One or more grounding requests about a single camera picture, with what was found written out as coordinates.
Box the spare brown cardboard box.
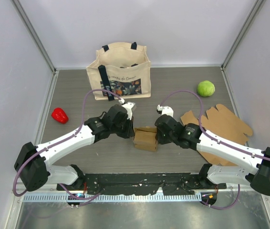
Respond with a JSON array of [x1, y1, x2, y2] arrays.
[[181, 104, 253, 166]]

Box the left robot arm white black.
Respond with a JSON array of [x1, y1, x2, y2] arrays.
[[14, 102, 135, 192]]

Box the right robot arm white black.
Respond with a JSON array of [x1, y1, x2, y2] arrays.
[[155, 114, 270, 196]]

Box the beige canvas tote bag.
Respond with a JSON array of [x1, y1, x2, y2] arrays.
[[86, 42, 151, 101]]

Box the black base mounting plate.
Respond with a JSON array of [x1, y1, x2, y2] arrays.
[[56, 172, 228, 196]]

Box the green cabbage ball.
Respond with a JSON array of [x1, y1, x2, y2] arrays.
[[197, 80, 216, 97]]

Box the red bell pepper toy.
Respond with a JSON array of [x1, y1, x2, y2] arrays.
[[51, 107, 69, 124]]

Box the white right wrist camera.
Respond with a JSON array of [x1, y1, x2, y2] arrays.
[[156, 104, 174, 117]]

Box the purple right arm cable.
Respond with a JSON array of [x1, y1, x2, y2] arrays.
[[160, 90, 270, 210]]

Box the slotted cable duct strip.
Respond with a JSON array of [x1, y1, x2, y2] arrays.
[[22, 192, 202, 203]]

